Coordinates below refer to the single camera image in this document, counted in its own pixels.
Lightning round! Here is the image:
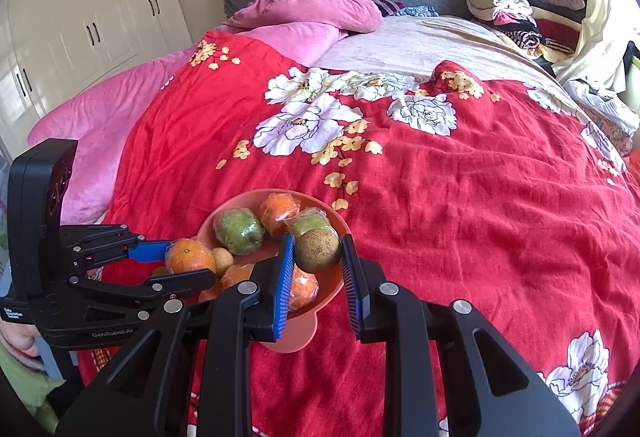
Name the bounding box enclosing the green mango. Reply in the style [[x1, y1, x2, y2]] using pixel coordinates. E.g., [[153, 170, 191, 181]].
[[286, 212, 337, 240]]

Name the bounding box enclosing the beige bed sheet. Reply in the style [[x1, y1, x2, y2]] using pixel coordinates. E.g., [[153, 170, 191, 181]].
[[310, 14, 591, 118]]

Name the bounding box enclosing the pile of folded clothes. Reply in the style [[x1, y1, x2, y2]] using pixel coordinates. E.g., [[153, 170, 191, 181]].
[[465, 0, 588, 63]]

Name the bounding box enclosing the large orange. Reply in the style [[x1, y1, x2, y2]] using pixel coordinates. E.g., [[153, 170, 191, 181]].
[[165, 238, 217, 275]]

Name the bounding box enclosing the red floral blanket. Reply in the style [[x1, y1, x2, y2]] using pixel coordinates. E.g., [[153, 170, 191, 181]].
[[75, 30, 640, 437]]

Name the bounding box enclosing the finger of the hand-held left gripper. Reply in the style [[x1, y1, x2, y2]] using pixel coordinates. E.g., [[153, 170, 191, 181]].
[[67, 268, 217, 313], [60, 224, 173, 268]]

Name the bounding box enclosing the pink plastic bowl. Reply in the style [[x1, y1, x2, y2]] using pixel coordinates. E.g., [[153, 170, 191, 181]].
[[197, 188, 352, 354]]

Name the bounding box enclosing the round green fruit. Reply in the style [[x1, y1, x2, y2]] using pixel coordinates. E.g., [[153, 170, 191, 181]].
[[214, 208, 265, 254]]

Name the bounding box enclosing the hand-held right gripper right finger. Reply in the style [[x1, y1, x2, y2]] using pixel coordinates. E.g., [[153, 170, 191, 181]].
[[340, 234, 581, 437]]

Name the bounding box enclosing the blue patterned pillow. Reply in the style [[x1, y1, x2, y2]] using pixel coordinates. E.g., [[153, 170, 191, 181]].
[[375, 0, 438, 18]]

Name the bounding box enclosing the pink blanket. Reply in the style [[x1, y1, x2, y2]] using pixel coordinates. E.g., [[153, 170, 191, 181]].
[[27, 0, 386, 223]]

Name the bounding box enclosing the cream curtain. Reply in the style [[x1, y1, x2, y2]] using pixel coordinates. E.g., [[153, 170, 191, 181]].
[[552, 0, 640, 128]]

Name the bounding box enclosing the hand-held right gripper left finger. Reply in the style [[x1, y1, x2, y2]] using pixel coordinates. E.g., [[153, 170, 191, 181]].
[[55, 232, 297, 437]]

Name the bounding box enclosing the small orange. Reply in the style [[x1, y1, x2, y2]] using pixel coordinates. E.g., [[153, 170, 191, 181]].
[[220, 263, 256, 290]]

